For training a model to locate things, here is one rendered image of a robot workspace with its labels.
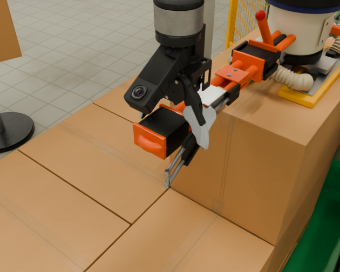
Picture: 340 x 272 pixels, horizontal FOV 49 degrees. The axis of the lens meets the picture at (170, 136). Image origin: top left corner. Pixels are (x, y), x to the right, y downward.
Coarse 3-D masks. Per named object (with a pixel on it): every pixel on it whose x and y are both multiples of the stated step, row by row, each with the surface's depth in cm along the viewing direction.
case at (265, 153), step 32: (256, 32) 133; (224, 64) 115; (256, 96) 102; (224, 128) 99; (256, 128) 92; (288, 128) 91; (320, 128) 92; (192, 160) 115; (224, 160) 106; (256, 160) 98; (288, 160) 91; (320, 160) 117; (192, 192) 124; (224, 192) 113; (256, 192) 104; (288, 192) 97; (256, 224) 111; (288, 224) 116
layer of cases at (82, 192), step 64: (64, 128) 155; (128, 128) 155; (0, 192) 128; (64, 192) 128; (128, 192) 128; (0, 256) 109; (64, 256) 109; (128, 256) 109; (192, 256) 109; (256, 256) 109
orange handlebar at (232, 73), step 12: (276, 36) 99; (288, 36) 98; (240, 60) 88; (216, 72) 83; (228, 72) 83; (240, 72) 83; (252, 72) 85; (216, 84) 81; (228, 84) 81; (180, 108) 74; (144, 144) 66; (156, 144) 65
